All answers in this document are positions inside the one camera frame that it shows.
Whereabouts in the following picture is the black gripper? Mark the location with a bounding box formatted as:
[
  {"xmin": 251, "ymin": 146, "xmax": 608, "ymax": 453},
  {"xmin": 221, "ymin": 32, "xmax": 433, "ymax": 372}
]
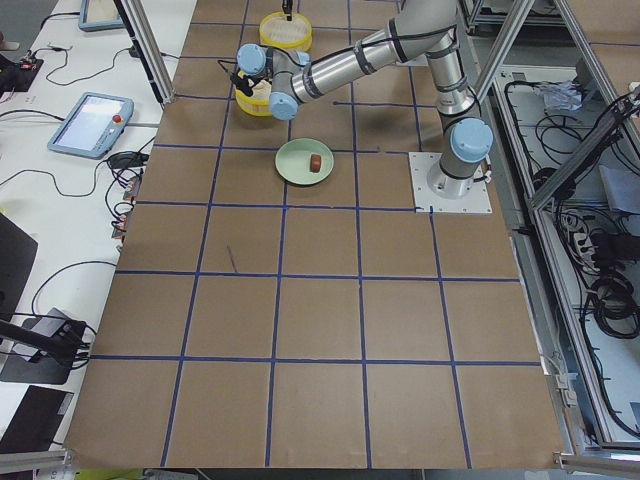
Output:
[{"xmin": 229, "ymin": 72, "xmax": 265, "ymax": 96}]

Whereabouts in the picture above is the yellow bamboo steamer basket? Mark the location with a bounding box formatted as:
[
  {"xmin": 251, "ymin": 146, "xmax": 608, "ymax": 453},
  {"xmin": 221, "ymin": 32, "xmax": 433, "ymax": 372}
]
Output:
[{"xmin": 235, "ymin": 70, "xmax": 271, "ymax": 117}]

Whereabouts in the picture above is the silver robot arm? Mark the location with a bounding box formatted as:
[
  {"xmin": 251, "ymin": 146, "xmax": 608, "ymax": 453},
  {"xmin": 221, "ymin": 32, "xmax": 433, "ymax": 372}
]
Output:
[{"xmin": 229, "ymin": 1, "xmax": 494, "ymax": 200}]

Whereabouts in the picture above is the pale green round plate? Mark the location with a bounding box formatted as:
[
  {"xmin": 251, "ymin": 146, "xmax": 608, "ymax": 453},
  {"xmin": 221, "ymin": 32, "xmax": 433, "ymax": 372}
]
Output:
[{"xmin": 275, "ymin": 138, "xmax": 334, "ymax": 186}]

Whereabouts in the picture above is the blue teach pendant tablet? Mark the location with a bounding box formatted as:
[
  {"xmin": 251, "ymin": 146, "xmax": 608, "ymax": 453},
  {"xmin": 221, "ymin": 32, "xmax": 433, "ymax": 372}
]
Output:
[{"xmin": 47, "ymin": 92, "xmax": 134, "ymax": 160}]

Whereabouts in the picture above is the black laptop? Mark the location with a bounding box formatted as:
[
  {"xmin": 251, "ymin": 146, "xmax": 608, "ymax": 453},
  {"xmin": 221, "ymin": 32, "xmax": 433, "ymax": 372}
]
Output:
[{"xmin": 0, "ymin": 215, "xmax": 38, "ymax": 321}]

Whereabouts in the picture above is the aluminium frame post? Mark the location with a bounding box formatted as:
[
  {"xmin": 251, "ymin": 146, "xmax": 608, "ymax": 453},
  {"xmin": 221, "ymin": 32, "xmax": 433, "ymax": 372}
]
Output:
[{"xmin": 114, "ymin": 0, "xmax": 175, "ymax": 106}]

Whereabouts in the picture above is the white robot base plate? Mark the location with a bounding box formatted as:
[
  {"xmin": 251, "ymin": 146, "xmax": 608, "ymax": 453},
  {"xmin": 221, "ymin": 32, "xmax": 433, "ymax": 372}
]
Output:
[{"xmin": 408, "ymin": 152, "xmax": 493, "ymax": 215}]

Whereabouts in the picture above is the black camera stand base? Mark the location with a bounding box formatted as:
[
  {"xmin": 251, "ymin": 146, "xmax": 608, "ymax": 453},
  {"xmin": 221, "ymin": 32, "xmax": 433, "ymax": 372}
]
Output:
[{"xmin": 0, "ymin": 307, "xmax": 94, "ymax": 386}]

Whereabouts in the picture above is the black cable bundle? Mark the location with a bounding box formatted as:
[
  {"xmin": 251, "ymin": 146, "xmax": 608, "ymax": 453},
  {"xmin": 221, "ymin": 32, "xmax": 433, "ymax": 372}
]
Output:
[{"xmin": 554, "ymin": 199, "xmax": 640, "ymax": 351}]

